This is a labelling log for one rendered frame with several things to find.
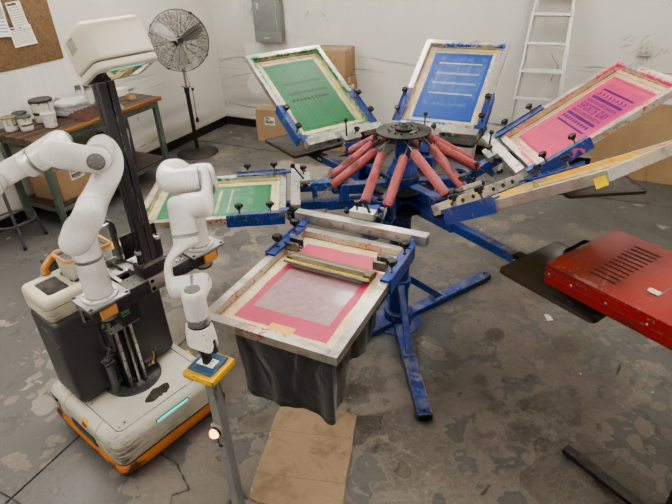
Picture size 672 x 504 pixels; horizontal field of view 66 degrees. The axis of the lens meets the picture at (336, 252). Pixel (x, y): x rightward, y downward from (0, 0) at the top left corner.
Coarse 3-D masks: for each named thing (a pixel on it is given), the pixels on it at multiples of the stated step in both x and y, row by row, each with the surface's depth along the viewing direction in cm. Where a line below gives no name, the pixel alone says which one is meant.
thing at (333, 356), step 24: (336, 240) 248; (360, 240) 244; (264, 264) 228; (240, 288) 214; (384, 288) 209; (216, 312) 202; (360, 312) 196; (264, 336) 187; (288, 336) 186; (336, 360) 176
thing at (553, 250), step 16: (416, 208) 288; (464, 224) 267; (480, 240) 255; (496, 240) 252; (512, 256) 241; (528, 256) 234; (544, 256) 233; (512, 272) 223; (528, 272) 223; (528, 288) 215; (544, 288) 212; (560, 304) 204; (576, 304) 203; (592, 320) 194
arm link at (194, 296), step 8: (192, 280) 169; (200, 280) 168; (208, 280) 171; (184, 288) 165; (192, 288) 164; (200, 288) 164; (208, 288) 170; (184, 296) 162; (192, 296) 162; (200, 296) 163; (184, 304) 163; (192, 304) 162; (200, 304) 164; (192, 312) 164; (200, 312) 165; (208, 312) 169; (192, 320) 166; (200, 320) 166
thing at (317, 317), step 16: (352, 256) 238; (368, 256) 238; (320, 288) 217; (336, 288) 217; (352, 288) 216; (304, 304) 208; (320, 304) 208; (336, 304) 207; (352, 304) 207; (288, 320) 200; (304, 320) 199; (320, 320) 199; (336, 320) 199; (304, 336) 191; (320, 336) 191
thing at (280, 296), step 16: (320, 256) 239; (336, 256) 239; (288, 272) 229; (304, 272) 228; (272, 288) 218; (288, 288) 218; (304, 288) 218; (256, 304) 209; (272, 304) 209; (288, 304) 208; (256, 320) 200; (272, 320) 200
